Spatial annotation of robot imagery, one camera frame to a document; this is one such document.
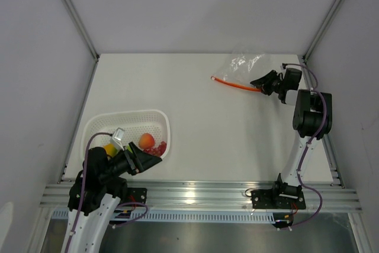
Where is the white perforated plastic basket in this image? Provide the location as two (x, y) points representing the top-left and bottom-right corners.
(80, 110), (171, 160)

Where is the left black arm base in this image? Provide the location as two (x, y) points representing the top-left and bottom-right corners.
(125, 188), (147, 204)

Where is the red grape bunch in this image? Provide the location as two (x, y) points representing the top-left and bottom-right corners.
(143, 141), (167, 157)

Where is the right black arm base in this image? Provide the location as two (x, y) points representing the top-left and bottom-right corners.
(250, 174), (306, 210)

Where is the yellow fruit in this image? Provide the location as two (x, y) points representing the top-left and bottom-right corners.
(103, 143), (118, 159)

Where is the aluminium mounting rail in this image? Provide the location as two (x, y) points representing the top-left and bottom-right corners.
(40, 180), (364, 213)

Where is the orange peach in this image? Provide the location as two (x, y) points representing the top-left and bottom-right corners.
(139, 133), (155, 149)

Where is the clear zip top bag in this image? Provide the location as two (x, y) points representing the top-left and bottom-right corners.
(211, 47), (271, 92)

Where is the white slotted cable duct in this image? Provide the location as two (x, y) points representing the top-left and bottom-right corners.
(52, 209), (276, 224)

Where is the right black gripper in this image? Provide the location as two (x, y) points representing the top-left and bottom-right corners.
(250, 70), (285, 96)

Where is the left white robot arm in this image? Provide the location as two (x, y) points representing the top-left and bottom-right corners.
(62, 143), (162, 252)

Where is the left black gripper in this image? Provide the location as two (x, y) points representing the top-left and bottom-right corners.
(99, 140), (162, 182)

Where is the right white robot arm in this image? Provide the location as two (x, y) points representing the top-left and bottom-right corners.
(249, 64), (332, 209)

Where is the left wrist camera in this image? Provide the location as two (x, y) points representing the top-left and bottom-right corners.
(111, 128), (125, 151)

